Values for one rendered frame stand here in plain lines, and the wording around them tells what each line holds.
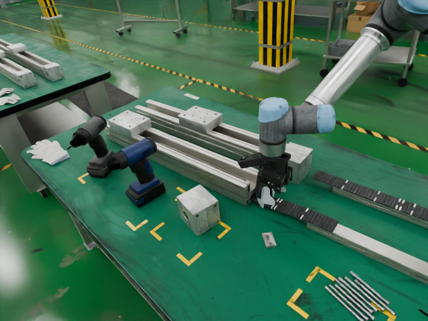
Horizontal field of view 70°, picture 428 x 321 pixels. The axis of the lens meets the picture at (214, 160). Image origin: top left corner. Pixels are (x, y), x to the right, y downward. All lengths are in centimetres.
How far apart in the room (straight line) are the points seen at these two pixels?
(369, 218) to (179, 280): 59
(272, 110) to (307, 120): 10
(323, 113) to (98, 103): 201
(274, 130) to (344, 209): 39
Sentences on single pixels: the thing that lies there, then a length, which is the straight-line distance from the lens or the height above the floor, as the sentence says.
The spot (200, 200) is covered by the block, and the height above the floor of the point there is 87.
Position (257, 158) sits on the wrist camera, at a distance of 92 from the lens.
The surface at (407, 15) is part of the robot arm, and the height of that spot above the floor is 131.
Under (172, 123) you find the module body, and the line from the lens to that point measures 143.
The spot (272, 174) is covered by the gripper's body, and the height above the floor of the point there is 94.
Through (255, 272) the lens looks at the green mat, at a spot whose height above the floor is 78.
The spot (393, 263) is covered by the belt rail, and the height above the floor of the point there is 79.
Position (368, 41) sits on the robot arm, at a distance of 103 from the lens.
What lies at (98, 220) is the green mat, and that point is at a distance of 112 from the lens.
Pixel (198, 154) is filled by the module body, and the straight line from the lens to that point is 117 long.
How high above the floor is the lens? 151
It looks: 36 degrees down
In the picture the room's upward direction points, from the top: 7 degrees counter-clockwise
